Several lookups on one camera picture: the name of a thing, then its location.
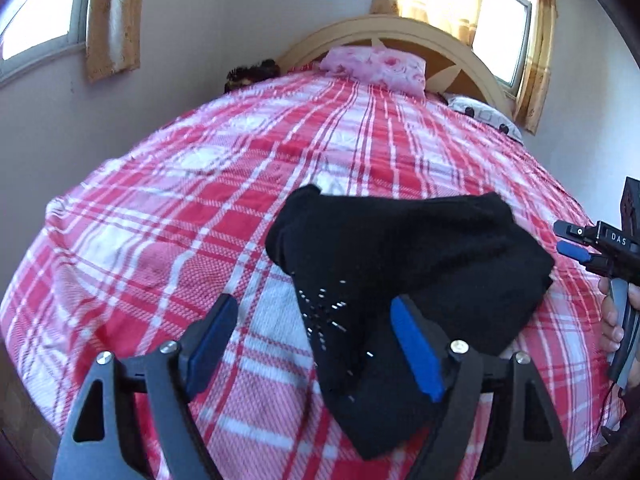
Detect arched side window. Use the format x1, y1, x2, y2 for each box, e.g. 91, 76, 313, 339
0, 0, 98, 81

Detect white pillow with black dots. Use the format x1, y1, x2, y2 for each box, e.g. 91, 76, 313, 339
442, 91, 523, 141

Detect person's right hand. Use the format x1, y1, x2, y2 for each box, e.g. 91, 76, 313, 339
598, 276, 623, 356

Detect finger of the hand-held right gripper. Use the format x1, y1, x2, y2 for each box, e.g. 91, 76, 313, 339
554, 221, 601, 243
557, 241, 608, 267

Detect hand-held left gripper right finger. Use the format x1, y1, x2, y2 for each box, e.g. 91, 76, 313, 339
390, 295, 573, 480

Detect red plaid blanket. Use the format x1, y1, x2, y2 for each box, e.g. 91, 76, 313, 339
0, 62, 626, 480

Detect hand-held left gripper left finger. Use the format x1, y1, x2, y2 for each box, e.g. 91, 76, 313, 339
52, 294, 240, 480

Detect pink floral pillow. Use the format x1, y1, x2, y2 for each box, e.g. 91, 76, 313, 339
319, 45, 427, 97

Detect cream wooden headboard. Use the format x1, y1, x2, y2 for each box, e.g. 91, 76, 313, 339
275, 16, 516, 121

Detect dark object beside bed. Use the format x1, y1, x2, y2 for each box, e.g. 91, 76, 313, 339
225, 59, 281, 93

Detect black pants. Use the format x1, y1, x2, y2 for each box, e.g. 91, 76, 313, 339
265, 184, 556, 461

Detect window beside headboard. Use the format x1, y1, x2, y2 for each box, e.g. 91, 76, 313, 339
470, 0, 533, 91

